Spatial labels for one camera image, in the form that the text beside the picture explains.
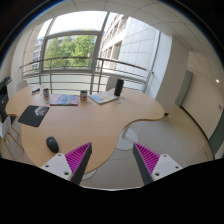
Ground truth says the grey-green door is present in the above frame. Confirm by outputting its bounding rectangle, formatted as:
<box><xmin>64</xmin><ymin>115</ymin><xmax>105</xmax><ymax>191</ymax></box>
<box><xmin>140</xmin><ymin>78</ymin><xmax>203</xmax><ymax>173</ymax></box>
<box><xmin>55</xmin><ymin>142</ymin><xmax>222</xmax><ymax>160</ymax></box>
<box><xmin>175</xmin><ymin>71</ymin><xmax>193</xmax><ymax>107</ymax></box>

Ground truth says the colourful magazine left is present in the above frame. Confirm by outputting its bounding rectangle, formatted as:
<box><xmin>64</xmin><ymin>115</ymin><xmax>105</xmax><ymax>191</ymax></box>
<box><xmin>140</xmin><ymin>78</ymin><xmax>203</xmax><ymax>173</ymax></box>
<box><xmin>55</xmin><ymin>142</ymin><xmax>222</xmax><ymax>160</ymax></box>
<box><xmin>50</xmin><ymin>94</ymin><xmax>79</xmax><ymax>106</ymax></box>

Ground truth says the white chair far left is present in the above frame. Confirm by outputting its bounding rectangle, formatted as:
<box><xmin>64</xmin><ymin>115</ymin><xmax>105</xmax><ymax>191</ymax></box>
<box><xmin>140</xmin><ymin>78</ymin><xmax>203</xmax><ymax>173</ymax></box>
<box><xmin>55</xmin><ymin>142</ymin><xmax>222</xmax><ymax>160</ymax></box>
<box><xmin>16</xmin><ymin>80</ymin><xmax>28</xmax><ymax>91</ymax></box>

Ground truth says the black mouse pad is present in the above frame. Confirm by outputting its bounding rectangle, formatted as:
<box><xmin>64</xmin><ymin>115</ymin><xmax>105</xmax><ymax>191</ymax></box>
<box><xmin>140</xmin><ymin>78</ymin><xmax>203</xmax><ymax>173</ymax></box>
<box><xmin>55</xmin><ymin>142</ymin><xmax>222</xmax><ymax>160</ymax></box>
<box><xmin>18</xmin><ymin>105</ymin><xmax>49</xmax><ymax>127</ymax></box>

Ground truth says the open magazine right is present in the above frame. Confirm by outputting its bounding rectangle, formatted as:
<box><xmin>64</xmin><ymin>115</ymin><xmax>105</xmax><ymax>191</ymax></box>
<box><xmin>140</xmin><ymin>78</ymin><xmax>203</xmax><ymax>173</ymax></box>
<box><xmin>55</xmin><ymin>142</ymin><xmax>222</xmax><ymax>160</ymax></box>
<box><xmin>90</xmin><ymin>92</ymin><xmax>117</xmax><ymax>104</ymax></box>

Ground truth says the metal balcony railing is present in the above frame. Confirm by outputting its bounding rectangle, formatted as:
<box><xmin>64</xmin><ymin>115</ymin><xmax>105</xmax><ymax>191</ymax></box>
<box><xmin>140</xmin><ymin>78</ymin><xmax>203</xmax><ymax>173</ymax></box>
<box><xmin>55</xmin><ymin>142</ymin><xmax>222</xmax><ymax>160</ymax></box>
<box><xmin>20</xmin><ymin>57</ymin><xmax>152</xmax><ymax>94</ymax></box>

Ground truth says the white chair left front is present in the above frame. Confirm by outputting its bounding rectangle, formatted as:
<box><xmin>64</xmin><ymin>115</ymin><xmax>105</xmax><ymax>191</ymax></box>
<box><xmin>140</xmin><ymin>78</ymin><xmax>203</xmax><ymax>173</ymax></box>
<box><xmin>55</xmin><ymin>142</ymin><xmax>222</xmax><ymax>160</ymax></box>
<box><xmin>0</xmin><ymin>117</ymin><xmax>22</xmax><ymax>157</ymax></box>

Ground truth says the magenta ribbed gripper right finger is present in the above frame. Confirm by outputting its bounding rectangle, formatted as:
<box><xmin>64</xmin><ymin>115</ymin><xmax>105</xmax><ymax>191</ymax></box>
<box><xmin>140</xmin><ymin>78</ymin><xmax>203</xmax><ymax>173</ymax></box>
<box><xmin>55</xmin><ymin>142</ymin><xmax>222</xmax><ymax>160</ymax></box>
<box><xmin>133</xmin><ymin>143</ymin><xmax>182</xmax><ymax>185</ymax></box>

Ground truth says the black cylindrical speaker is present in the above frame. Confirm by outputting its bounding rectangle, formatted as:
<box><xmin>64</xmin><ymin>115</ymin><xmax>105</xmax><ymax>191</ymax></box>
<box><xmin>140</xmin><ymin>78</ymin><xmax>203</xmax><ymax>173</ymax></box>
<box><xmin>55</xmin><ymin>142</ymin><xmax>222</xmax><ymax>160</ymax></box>
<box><xmin>114</xmin><ymin>79</ymin><xmax>124</xmax><ymax>96</ymax></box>

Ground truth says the black computer mouse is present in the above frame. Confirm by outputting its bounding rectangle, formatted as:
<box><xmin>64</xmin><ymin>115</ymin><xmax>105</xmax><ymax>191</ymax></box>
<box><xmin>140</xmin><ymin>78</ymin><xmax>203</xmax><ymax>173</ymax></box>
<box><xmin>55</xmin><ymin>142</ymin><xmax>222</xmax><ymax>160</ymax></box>
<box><xmin>46</xmin><ymin>136</ymin><xmax>59</xmax><ymax>153</ymax></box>

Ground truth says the black device at left edge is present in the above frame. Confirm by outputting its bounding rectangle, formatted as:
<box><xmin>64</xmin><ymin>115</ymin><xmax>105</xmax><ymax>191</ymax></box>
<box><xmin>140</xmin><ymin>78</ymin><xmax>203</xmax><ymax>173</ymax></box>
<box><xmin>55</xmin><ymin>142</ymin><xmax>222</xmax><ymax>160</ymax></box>
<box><xmin>0</xmin><ymin>77</ymin><xmax>12</xmax><ymax>121</ymax></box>

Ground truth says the small dark blue object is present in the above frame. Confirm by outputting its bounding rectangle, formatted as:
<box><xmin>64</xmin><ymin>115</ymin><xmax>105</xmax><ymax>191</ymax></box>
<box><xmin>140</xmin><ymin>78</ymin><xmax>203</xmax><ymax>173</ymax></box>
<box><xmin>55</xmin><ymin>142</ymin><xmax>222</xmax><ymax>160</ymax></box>
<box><xmin>32</xmin><ymin>88</ymin><xmax>40</xmax><ymax>95</ymax></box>

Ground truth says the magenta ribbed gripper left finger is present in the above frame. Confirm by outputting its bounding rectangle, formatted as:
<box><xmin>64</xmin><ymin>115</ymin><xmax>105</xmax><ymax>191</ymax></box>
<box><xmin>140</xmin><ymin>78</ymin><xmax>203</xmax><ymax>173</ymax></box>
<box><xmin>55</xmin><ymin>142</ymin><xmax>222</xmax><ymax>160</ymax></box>
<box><xmin>42</xmin><ymin>143</ymin><xmax>92</xmax><ymax>185</ymax></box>

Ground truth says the white red mug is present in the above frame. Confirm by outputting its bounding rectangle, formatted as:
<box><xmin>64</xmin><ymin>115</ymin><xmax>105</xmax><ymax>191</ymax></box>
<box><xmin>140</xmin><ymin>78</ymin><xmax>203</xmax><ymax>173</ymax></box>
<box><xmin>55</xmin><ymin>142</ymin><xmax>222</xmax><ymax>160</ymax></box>
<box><xmin>80</xmin><ymin>90</ymin><xmax>88</xmax><ymax>101</ymax></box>

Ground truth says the white chair behind table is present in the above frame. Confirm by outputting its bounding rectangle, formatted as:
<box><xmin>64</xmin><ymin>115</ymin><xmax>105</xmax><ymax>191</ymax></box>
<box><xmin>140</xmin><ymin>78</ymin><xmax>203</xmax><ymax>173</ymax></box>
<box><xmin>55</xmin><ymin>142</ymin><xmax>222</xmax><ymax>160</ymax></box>
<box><xmin>106</xmin><ymin>76</ymin><xmax>117</xmax><ymax>91</ymax></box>

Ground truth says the white round table base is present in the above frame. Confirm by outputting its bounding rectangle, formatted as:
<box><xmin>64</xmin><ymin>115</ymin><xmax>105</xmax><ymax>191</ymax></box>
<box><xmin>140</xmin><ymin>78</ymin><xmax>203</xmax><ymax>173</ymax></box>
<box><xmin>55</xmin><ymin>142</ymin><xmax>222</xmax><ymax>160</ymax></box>
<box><xmin>116</xmin><ymin>127</ymin><xmax>138</xmax><ymax>151</ymax></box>

